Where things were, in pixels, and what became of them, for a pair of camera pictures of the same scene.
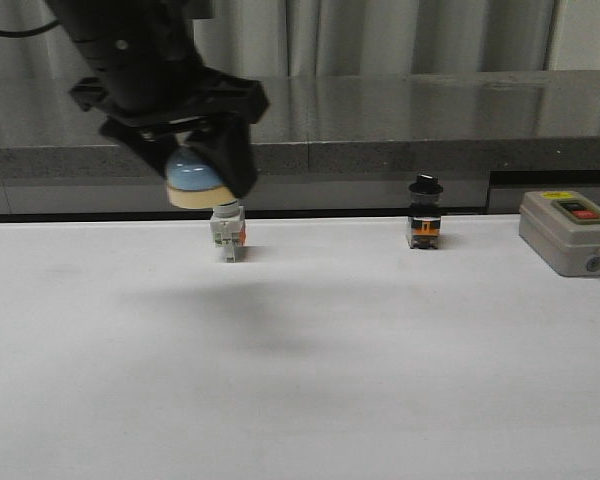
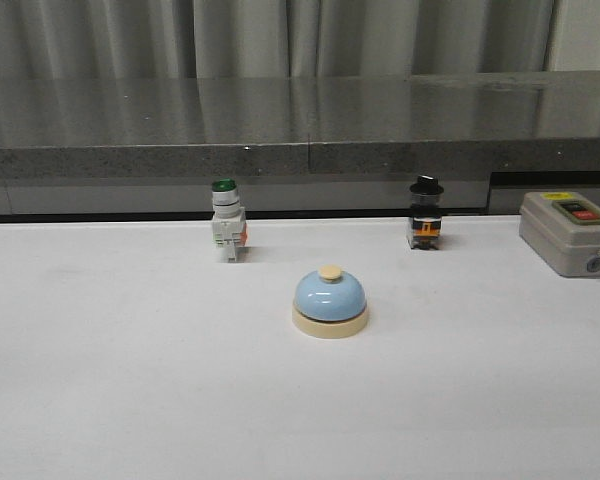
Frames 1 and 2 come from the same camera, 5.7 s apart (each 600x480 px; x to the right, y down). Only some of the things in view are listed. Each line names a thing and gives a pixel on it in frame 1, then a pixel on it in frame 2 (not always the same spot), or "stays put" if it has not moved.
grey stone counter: [324, 146] stays put
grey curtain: [305, 38] stays put
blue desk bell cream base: [191, 182] → [329, 304]
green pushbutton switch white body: [228, 225] stays put
